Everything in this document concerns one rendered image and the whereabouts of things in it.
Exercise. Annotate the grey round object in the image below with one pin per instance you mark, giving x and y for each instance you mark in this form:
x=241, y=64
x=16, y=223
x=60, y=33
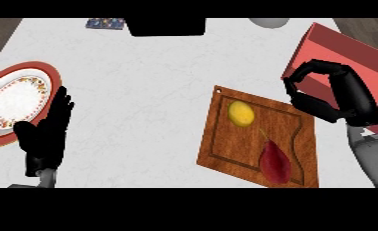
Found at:
x=269, y=22

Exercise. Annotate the red pear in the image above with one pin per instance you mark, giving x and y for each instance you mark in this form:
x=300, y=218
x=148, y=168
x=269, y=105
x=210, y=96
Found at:
x=275, y=165

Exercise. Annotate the black appliance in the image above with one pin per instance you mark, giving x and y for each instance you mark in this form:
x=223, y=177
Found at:
x=167, y=26

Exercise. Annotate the red-rimmed floral plate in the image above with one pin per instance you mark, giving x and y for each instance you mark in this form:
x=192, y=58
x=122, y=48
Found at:
x=22, y=98

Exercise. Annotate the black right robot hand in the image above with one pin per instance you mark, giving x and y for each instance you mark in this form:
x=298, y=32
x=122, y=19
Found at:
x=344, y=98

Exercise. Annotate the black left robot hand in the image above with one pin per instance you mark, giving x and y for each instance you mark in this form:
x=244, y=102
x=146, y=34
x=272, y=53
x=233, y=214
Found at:
x=46, y=138

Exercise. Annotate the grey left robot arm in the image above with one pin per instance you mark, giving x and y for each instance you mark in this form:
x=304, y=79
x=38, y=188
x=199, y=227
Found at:
x=43, y=179

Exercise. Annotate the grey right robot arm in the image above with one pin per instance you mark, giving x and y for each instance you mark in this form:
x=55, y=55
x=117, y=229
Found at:
x=363, y=155

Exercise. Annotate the brown wooden cutting board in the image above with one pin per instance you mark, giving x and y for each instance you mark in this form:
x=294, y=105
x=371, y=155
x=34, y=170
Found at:
x=236, y=148

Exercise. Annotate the yellow lemon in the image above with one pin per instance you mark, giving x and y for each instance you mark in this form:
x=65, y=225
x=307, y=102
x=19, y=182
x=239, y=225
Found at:
x=241, y=113

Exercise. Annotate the red cardboard box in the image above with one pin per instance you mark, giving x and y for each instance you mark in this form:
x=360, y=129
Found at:
x=334, y=51

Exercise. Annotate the dark blue patterned packet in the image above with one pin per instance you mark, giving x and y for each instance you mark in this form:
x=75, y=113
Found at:
x=105, y=23

